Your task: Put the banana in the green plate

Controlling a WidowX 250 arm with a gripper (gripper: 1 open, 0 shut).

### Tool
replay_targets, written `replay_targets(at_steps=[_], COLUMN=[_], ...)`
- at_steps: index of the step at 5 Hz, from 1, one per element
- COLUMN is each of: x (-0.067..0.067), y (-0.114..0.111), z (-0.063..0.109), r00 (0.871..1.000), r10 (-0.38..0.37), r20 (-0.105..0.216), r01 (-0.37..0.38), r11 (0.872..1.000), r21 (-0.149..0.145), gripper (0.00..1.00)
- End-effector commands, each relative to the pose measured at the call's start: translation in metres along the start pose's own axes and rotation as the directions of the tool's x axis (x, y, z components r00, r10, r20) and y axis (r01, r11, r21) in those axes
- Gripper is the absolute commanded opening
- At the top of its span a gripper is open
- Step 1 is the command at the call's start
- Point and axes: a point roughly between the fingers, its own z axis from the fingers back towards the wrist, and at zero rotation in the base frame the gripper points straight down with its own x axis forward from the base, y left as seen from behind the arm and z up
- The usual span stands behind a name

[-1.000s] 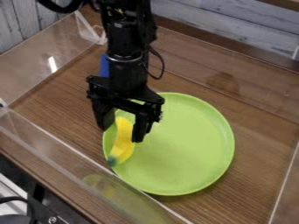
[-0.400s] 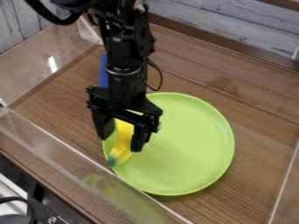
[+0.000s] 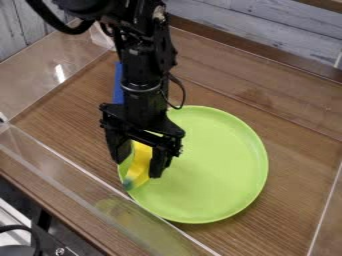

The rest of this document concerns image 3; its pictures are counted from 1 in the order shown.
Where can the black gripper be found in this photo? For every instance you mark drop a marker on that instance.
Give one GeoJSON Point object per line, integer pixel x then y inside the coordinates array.
{"type": "Point", "coordinates": [155, 131]}

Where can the yellow toy banana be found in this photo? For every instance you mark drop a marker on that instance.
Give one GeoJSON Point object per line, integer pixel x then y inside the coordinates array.
{"type": "Point", "coordinates": [137, 172]}

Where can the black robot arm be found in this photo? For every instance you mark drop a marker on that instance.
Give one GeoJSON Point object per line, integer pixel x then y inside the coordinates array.
{"type": "Point", "coordinates": [136, 23]}

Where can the green round plate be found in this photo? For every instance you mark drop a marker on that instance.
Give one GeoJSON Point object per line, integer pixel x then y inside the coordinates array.
{"type": "Point", "coordinates": [216, 177]}

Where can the blue plastic block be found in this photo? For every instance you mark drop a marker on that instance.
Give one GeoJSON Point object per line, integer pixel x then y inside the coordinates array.
{"type": "Point", "coordinates": [117, 98]}

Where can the clear acrylic tray wall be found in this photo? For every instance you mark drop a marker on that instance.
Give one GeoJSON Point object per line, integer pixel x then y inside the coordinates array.
{"type": "Point", "coordinates": [52, 150]}

